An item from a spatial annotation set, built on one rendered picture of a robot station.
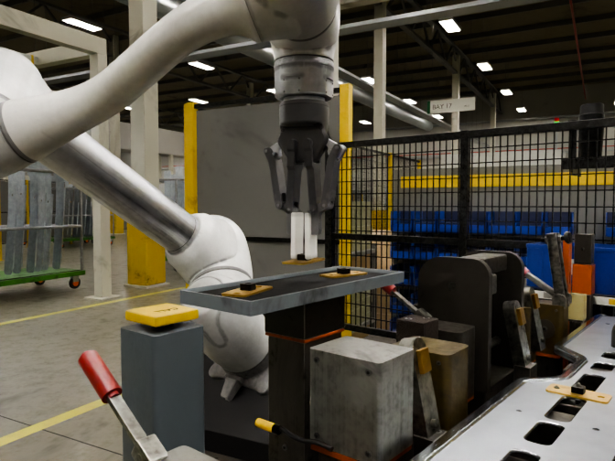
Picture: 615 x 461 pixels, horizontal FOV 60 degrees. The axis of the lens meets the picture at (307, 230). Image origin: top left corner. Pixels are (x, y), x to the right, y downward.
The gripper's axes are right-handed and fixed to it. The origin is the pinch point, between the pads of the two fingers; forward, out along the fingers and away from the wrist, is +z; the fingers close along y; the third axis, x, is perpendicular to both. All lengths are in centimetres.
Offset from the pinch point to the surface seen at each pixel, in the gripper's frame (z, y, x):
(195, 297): 7.4, -7.6, -17.2
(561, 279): 12, 37, 60
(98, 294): 120, -524, 458
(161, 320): 7.9, -3.9, -28.3
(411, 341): 12.7, 18.6, -7.2
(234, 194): -11, -163, 235
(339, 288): 7.4, 6.9, -2.7
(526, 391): 23.3, 31.6, 11.3
